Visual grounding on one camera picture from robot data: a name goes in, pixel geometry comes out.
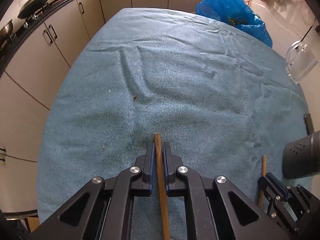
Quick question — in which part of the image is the black flat bar on table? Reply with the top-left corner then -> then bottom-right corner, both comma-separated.
304,113 -> 315,135

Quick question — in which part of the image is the clear glass beer mug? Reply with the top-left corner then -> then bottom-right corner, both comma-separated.
286,41 -> 318,84

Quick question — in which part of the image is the blue terry table cloth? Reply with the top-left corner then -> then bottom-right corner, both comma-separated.
30,8 -> 311,239

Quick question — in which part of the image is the dark grey utensil holder cup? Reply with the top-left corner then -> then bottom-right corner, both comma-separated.
282,131 -> 319,179

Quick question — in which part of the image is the wooden chopstick long dark tip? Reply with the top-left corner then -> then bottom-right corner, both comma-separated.
153,133 -> 170,240

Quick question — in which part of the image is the blue plastic bag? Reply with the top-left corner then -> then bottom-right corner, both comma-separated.
196,0 -> 273,47

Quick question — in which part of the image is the small steel pot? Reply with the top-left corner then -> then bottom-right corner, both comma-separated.
0,20 -> 14,47

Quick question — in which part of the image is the black wok with handle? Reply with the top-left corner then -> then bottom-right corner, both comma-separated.
17,0 -> 48,19

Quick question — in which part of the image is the wooden chopstick crossing diagonal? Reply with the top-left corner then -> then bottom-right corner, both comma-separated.
258,154 -> 267,209

